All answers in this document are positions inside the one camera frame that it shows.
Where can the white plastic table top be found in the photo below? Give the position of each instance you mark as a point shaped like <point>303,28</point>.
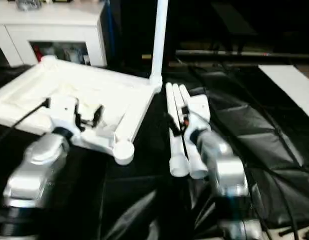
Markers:
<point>69,80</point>

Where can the white plastic table leg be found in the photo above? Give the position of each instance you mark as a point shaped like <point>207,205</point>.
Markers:
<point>178,165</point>
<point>198,167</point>
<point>159,37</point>
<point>185,93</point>

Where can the black plastic mat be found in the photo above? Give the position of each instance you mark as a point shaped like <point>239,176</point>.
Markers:
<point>244,137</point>

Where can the red bottle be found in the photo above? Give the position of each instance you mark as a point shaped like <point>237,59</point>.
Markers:
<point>38,53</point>

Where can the small tan tape piece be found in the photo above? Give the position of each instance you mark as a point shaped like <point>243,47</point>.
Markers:
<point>146,57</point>

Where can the white cabinet with glass doors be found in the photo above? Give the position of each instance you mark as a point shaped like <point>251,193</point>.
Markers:
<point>57,30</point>

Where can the long dark metal rod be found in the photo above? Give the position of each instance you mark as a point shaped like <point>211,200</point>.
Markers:
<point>244,53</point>

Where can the white flat board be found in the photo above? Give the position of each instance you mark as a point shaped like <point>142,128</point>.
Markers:
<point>289,85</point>

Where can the shiny silver ornament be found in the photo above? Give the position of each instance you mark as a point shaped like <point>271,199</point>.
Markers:
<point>28,5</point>

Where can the black stand leg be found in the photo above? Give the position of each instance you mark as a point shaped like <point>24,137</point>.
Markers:
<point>294,231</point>

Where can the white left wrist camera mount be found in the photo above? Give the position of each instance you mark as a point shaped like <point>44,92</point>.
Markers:
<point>63,112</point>

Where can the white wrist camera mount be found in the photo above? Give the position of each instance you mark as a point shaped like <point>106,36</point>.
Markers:
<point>199,110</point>
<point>63,112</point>

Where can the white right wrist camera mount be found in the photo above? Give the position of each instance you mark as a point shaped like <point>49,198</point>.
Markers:
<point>199,110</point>

